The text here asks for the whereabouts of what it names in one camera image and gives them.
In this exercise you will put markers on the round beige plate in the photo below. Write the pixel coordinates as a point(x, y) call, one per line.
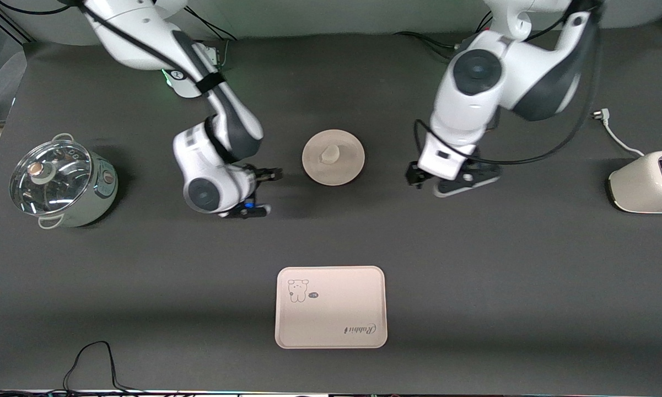
point(347, 165)

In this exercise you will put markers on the glass pot lid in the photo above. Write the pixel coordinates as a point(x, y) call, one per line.
point(49, 182)

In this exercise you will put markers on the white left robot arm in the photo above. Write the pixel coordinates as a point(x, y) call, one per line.
point(474, 105)

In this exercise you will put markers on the beige rectangular rabbit tray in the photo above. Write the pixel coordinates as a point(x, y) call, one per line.
point(330, 309)

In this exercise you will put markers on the pale green electric pot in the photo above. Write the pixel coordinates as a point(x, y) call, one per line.
point(99, 193)

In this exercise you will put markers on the white toaster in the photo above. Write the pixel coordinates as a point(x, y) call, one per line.
point(642, 187)

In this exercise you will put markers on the white steamed bun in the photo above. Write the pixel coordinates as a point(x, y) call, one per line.
point(328, 155)

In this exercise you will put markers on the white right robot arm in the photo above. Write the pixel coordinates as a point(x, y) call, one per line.
point(138, 33)

